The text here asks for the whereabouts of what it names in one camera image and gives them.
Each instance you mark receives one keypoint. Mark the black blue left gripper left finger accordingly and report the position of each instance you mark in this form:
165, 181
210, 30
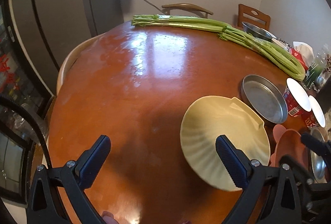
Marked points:
45, 203

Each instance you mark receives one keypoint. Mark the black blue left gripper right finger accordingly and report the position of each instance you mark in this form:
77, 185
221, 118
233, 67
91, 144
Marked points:
283, 204

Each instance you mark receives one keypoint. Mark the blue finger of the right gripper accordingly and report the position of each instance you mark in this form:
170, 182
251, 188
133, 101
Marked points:
321, 148

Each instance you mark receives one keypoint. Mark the round steel pan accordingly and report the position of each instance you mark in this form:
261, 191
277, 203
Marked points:
264, 98

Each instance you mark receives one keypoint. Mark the cream shell-shaped plate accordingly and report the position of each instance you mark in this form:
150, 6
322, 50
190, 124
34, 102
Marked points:
211, 116

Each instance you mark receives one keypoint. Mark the steel bowl near edge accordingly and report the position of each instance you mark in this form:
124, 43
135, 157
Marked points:
317, 165

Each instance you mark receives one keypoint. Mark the red cup white lid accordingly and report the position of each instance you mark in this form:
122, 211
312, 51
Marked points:
296, 98
316, 116

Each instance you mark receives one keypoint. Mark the pink animal-shaped bowl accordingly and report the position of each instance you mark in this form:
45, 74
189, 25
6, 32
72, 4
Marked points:
288, 141

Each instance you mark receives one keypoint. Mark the black thermos flask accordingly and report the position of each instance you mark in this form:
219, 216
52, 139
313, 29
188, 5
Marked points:
324, 96

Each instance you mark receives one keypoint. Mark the clear green-label bottle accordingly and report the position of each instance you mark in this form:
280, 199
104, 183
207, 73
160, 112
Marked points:
319, 66

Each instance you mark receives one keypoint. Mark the right celery bunch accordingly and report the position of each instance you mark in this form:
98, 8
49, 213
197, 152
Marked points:
274, 53

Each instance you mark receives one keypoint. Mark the celery bunch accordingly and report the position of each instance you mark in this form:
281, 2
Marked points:
274, 53
179, 21

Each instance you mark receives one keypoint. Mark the red tissue box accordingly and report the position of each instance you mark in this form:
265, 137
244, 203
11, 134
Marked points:
299, 57

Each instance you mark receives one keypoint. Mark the cream chair beside table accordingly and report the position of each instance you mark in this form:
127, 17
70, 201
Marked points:
70, 60

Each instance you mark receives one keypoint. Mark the steel bowl far side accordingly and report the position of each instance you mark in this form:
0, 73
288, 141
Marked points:
257, 31

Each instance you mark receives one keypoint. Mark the brown slatted wooden chair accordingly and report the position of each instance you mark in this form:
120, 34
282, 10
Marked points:
253, 16

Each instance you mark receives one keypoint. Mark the grey refrigerator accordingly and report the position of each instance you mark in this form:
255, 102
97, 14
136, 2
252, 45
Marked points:
48, 30

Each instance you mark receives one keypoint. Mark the left celery bunch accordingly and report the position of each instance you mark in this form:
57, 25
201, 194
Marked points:
179, 21

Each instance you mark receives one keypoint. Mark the curved-back wooden chair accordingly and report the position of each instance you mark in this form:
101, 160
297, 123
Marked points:
202, 12

